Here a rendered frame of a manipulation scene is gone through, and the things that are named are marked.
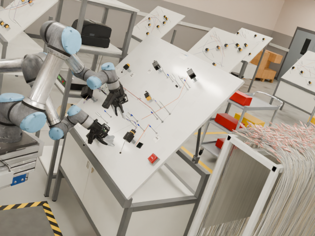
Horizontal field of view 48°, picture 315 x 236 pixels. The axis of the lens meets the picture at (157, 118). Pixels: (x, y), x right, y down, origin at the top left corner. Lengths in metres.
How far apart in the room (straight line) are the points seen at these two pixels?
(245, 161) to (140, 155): 0.66
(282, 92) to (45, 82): 7.91
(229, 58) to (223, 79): 4.23
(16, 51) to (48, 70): 3.58
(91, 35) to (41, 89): 1.39
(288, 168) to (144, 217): 1.00
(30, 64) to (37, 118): 0.40
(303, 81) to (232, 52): 2.90
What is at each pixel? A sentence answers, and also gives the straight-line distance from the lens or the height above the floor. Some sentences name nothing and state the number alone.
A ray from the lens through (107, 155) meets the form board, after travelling 2.45.
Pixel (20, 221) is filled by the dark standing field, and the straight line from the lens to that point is 3.24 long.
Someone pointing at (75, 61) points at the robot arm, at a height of 1.57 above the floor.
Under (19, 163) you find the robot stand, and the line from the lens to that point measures 2.02.
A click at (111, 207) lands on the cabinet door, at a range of 2.41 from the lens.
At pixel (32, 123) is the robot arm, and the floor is 1.33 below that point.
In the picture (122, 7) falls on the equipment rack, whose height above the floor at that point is 1.84.
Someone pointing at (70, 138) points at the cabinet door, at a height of 0.71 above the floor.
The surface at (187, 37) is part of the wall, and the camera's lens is 12.32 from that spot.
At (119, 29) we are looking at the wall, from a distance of 10.82.
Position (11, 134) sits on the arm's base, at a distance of 1.90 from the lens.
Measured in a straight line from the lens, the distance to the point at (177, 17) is 8.37.
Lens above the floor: 2.06
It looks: 20 degrees down
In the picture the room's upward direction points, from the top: 17 degrees clockwise
